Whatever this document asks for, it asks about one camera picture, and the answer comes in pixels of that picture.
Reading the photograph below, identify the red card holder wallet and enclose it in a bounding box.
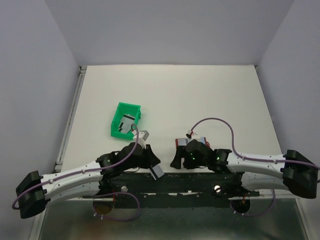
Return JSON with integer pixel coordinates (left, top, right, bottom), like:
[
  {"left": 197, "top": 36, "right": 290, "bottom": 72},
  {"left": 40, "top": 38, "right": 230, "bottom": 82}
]
[{"left": 175, "top": 136, "right": 210, "bottom": 147}]

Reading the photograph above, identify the white magnetic stripe card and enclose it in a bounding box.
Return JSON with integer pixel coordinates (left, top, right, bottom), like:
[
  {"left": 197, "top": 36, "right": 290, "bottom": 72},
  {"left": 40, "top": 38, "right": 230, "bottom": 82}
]
[{"left": 148, "top": 164, "right": 165, "bottom": 180}]

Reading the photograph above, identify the green plastic card tray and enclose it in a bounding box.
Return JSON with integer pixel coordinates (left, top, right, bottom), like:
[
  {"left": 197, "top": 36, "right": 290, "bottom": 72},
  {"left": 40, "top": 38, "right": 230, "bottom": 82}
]
[{"left": 110, "top": 102, "right": 141, "bottom": 140}]

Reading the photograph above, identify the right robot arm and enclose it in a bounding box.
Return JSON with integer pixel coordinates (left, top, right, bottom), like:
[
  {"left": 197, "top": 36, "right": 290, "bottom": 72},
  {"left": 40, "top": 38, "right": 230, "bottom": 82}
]
[{"left": 170, "top": 138, "right": 319, "bottom": 199}]

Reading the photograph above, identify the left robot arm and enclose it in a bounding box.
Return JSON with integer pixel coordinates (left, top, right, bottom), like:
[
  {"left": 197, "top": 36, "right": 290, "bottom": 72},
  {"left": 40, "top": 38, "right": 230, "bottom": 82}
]
[{"left": 12, "top": 142, "right": 164, "bottom": 219}]

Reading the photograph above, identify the silver card in tray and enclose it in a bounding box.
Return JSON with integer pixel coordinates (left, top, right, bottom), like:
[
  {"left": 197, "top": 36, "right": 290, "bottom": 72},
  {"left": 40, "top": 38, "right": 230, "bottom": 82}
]
[{"left": 118, "top": 114, "right": 136, "bottom": 134}]

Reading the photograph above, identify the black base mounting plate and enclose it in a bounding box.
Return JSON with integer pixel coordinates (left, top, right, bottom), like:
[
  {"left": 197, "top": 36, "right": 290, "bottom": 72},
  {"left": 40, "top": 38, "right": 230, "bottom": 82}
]
[{"left": 93, "top": 172, "right": 260, "bottom": 209}]

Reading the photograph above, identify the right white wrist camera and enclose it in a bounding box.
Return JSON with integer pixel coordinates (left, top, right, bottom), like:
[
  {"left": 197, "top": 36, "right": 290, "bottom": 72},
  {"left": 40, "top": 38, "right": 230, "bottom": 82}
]
[{"left": 185, "top": 129, "right": 198, "bottom": 139}]

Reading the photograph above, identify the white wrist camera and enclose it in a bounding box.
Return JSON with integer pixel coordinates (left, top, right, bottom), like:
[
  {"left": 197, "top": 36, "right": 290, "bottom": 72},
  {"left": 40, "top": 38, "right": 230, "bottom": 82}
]
[
  {"left": 132, "top": 130, "right": 150, "bottom": 149},
  {"left": 185, "top": 129, "right": 198, "bottom": 139}
]

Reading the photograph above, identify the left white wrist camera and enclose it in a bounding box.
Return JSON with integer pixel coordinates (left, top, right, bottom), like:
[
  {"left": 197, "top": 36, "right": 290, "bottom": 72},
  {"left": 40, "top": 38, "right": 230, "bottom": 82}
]
[{"left": 132, "top": 130, "right": 150, "bottom": 149}]

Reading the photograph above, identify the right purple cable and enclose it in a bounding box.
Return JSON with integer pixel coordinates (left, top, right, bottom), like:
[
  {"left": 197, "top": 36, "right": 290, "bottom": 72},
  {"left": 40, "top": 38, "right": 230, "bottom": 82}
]
[{"left": 189, "top": 117, "right": 320, "bottom": 217}]

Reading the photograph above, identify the front aluminium rail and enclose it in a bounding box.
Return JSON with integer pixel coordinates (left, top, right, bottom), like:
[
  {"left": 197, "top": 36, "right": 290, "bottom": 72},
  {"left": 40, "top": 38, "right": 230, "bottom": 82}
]
[{"left": 81, "top": 192, "right": 263, "bottom": 208}]

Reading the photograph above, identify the aluminium rail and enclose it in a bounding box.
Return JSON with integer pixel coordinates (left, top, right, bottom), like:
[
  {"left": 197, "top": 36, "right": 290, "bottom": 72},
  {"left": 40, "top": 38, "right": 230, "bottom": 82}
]
[
  {"left": 53, "top": 66, "right": 87, "bottom": 173},
  {"left": 81, "top": 192, "right": 263, "bottom": 208}
]

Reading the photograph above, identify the left aluminium rail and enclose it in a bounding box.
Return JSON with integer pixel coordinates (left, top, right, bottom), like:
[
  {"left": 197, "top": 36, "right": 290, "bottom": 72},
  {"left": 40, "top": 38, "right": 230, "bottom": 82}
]
[{"left": 53, "top": 66, "right": 87, "bottom": 173}]

